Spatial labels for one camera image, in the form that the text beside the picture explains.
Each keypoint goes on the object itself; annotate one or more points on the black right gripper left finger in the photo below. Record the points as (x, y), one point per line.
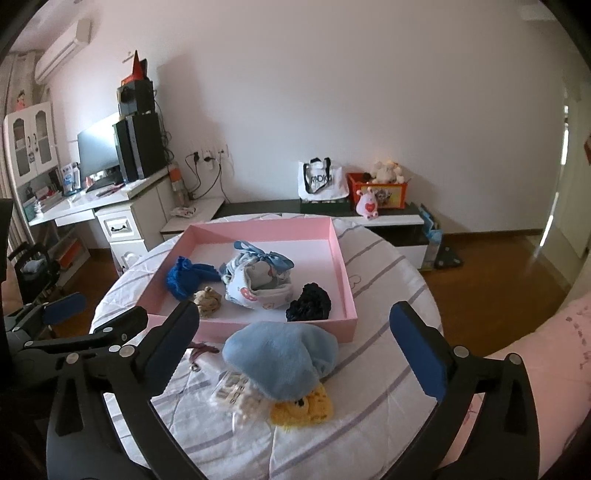
(145, 373)

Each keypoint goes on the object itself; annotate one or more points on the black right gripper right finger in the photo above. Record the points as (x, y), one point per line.
(450, 379)

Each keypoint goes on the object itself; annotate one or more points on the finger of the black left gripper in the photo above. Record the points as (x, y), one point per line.
(29, 348)
(55, 310)

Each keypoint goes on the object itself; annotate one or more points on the blue knitted cloth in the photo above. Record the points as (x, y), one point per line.
(185, 277)

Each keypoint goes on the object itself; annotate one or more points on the cotton swab bag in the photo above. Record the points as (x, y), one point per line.
(235, 395)

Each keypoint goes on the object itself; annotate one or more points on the yellow crochet fish toy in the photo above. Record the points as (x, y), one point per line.
(315, 408)

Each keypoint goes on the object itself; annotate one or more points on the cartoon print baby garment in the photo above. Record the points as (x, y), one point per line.
(257, 279)

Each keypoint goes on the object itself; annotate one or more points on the light blue plush cloth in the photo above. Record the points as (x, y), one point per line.
(285, 361)

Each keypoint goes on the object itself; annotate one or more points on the black chair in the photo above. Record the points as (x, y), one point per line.
(36, 272)

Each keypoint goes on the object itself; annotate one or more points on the small beige plush toy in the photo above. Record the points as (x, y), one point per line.
(208, 301)

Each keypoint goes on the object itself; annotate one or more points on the pink bedding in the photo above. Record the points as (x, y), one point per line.
(557, 359)

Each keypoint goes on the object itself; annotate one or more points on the white desk with drawers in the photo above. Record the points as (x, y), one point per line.
(130, 216)

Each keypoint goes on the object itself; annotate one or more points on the black scrunchie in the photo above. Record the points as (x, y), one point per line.
(313, 304)

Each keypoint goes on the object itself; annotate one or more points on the low tv bench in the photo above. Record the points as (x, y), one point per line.
(402, 228)

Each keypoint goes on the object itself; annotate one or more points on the computer monitor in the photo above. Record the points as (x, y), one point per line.
(97, 150)

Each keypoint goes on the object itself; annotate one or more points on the white glass door cabinet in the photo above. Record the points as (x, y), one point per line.
(30, 143)

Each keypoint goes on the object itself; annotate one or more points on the pink plush toy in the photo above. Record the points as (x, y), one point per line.
(367, 205)

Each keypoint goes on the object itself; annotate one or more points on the orange toy storage box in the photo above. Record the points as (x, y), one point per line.
(390, 196)

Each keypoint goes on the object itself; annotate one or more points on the pink shallow box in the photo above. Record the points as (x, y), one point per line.
(317, 260)

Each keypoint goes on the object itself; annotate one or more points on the black computer tower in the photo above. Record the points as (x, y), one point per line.
(139, 147)

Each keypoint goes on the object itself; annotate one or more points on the white plush bear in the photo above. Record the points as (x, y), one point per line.
(387, 172)

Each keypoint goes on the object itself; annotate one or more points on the white tote bag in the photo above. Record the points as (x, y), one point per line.
(321, 180)

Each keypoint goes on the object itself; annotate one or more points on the black box on tower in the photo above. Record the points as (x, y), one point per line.
(135, 95)

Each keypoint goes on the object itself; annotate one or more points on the white air conditioner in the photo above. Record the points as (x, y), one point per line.
(71, 42)

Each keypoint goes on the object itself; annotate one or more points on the wall power outlets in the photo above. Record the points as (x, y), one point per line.
(209, 155)

